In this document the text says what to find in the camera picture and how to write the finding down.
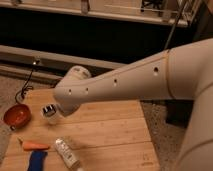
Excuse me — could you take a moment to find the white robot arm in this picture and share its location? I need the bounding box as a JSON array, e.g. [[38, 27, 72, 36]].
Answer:
[[54, 38, 213, 171]]

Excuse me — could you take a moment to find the blue cloth object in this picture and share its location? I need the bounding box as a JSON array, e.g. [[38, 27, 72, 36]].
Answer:
[[27, 151, 47, 171]]

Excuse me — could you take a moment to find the orange carrot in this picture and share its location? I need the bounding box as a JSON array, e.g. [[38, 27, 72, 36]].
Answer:
[[19, 139, 50, 151]]

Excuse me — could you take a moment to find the metal pole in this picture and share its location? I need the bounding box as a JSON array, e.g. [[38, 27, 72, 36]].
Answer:
[[164, 0, 187, 50]]

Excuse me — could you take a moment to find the white bottle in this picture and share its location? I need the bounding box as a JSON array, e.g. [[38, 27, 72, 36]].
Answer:
[[54, 138, 79, 171]]

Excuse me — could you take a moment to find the white cup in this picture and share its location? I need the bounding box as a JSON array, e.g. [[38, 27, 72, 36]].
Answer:
[[41, 104, 59, 125]]

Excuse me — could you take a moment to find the red bowl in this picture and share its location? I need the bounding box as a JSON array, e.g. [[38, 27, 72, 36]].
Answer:
[[3, 104, 31, 130]]

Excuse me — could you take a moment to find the black cable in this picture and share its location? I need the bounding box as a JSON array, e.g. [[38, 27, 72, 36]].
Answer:
[[14, 59, 41, 104]]

